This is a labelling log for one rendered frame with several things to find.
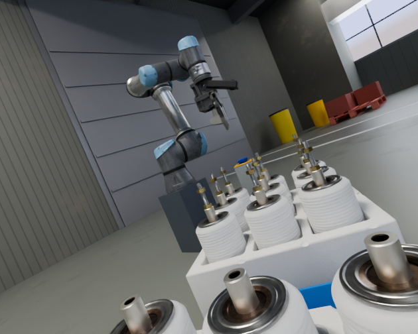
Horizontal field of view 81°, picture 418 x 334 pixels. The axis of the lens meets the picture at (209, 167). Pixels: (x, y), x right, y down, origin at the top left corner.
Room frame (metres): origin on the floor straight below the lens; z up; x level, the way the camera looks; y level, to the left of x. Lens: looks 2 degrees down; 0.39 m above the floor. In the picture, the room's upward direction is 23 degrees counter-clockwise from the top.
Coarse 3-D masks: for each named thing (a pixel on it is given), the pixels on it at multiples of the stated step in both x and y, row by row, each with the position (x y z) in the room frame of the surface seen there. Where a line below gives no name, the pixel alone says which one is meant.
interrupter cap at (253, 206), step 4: (268, 196) 0.53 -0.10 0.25; (272, 196) 0.52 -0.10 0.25; (276, 196) 0.51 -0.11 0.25; (280, 196) 0.49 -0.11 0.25; (256, 200) 0.54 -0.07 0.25; (272, 200) 0.49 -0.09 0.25; (276, 200) 0.48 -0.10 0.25; (252, 204) 0.52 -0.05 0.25; (256, 204) 0.52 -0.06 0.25; (268, 204) 0.47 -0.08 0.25; (272, 204) 0.47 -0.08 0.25; (248, 208) 0.50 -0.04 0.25; (252, 208) 0.50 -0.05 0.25; (256, 208) 0.48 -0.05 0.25; (260, 208) 0.47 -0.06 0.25; (264, 208) 0.47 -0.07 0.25
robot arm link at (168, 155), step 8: (168, 144) 1.15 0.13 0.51; (176, 144) 1.18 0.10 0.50; (160, 152) 1.14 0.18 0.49; (168, 152) 1.14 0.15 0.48; (176, 152) 1.16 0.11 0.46; (184, 152) 1.17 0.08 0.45; (160, 160) 1.15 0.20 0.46; (168, 160) 1.14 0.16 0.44; (176, 160) 1.15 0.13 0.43; (184, 160) 1.19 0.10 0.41; (168, 168) 1.14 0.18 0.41
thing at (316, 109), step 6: (312, 102) 5.76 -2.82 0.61; (318, 102) 5.72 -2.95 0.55; (312, 108) 5.79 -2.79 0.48; (318, 108) 5.73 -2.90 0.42; (324, 108) 5.78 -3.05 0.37; (312, 114) 5.86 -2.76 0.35; (318, 114) 5.75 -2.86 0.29; (324, 114) 5.74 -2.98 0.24; (318, 120) 5.78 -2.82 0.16; (324, 120) 5.74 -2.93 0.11; (318, 126) 5.83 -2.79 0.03
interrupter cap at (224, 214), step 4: (220, 212) 0.57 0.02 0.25; (224, 212) 0.56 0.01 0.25; (228, 212) 0.54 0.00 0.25; (220, 216) 0.55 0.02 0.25; (224, 216) 0.52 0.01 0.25; (204, 220) 0.56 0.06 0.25; (216, 220) 0.52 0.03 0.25; (220, 220) 0.51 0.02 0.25; (200, 224) 0.54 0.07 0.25; (204, 224) 0.53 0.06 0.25; (208, 224) 0.52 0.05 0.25; (212, 224) 0.51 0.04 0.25
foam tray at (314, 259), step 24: (384, 216) 0.40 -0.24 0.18; (312, 240) 0.42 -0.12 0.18; (336, 240) 0.40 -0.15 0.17; (360, 240) 0.39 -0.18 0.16; (192, 264) 0.53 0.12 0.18; (216, 264) 0.48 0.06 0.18; (240, 264) 0.46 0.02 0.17; (264, 264) 0.44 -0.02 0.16; (288, 264) 0.43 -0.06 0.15; (312, 264) 0.42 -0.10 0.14; (336, 264) 0.41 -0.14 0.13; (192, 288) 0.49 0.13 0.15; (216, 288) 0.48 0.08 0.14
